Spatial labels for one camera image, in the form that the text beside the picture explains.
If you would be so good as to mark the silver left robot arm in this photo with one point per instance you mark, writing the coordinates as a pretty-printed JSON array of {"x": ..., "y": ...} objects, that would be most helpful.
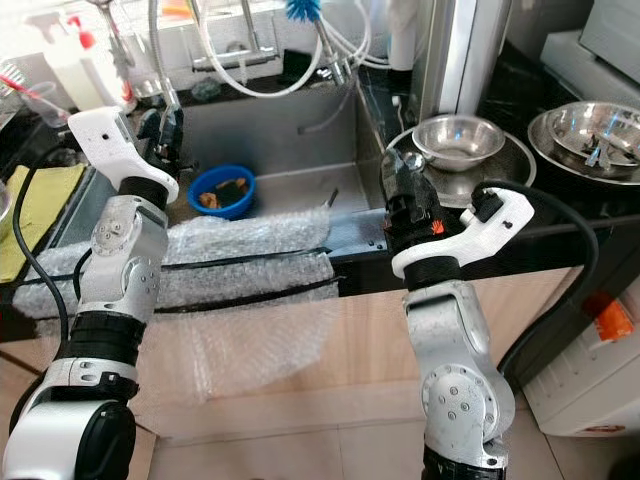
[{"x": 120, "y": 260}]

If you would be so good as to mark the steel spoon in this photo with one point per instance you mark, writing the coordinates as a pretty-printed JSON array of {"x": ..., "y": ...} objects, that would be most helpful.
[{"x": 412, "y": 160}]

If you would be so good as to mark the grey scrubber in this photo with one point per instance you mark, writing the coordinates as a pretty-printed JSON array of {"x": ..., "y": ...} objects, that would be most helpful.
[{"x": 204, "y": 90}]

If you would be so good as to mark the white bottle with red pump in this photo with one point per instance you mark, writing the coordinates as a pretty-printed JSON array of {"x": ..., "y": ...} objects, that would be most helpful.
[{"x": 108, "y": 80}]

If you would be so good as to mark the flexible steel gooseneck faucet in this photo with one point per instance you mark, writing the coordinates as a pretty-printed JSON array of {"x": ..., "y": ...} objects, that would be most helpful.
[{"x": 160, "y": 45}]

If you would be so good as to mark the wide shallow steel plate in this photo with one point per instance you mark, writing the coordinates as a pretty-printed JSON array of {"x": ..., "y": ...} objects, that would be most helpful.
[{"x": 505, "y": 178}]

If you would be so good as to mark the white spray bottle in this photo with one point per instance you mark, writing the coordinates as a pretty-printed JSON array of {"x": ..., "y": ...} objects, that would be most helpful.
[{"x": 75, "y": 75}]

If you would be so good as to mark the blue plastic bowl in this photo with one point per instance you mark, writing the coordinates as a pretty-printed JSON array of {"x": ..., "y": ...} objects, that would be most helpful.
[{"x": 245, "y": 203}]

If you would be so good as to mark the steel tap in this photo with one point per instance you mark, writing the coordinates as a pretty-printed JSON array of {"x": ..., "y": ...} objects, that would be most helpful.
[{"x": 240, "y": 60}]

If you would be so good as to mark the yellow cloth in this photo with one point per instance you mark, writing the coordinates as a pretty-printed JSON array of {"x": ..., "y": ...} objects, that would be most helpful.
[{"x": 62, "y": 190}]

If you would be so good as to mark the clear plastic cup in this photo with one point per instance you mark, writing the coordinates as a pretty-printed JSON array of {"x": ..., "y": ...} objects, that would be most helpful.
[{"x": 42, "y": 102}]

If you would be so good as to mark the clear bubble wrap sheet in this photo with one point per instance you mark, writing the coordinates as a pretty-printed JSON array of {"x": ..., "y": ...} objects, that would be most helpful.
[{"x": 240, "y": 240}]

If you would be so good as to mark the stainless steel sink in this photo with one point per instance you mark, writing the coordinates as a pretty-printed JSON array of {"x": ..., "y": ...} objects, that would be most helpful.
[{"x": 290, "y": 150}]

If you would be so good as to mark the round mesh strainer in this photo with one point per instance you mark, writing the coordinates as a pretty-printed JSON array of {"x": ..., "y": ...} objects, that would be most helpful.
[{"x": 110, "y": 15}]

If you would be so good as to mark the light wooden cabinet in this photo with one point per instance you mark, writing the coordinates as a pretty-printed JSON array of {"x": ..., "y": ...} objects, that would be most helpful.
[{"x": 370, "y": 340}]

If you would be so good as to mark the wide steel basin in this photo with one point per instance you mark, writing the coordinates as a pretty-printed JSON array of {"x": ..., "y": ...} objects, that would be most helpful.
[{"x": 548, "y": 155}]

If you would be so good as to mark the blue bottle brush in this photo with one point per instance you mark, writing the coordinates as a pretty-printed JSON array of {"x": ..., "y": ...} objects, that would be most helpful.
[{"x": 303, "y": 8}]

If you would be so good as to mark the steel bowl holding utensils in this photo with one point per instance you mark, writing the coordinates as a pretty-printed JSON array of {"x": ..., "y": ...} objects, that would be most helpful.
[{"x": 590, "y": 120}]

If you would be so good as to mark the orange tag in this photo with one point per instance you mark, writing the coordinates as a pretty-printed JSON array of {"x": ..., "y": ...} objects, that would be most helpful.
[{"x": 615, "y": 320}]

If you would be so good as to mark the white boxy appliance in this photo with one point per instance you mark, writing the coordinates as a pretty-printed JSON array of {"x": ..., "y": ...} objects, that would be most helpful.
[{"x": 600, "y": 60}]

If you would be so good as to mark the white washing machine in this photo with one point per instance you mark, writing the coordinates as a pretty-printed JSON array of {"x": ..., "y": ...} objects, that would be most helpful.
[{"x": 590, "y": 390}]

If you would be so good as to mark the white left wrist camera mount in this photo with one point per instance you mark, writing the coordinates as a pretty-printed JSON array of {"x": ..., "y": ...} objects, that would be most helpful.
[{"x": 105, "y": 145}]

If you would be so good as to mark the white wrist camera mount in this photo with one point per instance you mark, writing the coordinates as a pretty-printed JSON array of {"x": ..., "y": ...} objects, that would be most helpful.
[
  {"x": 105, "y": 145},
  {"x": 490, "y": 225}
]

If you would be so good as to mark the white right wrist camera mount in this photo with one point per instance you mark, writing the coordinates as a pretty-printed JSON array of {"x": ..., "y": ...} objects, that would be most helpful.
[{"x": 490, "y": 225}]

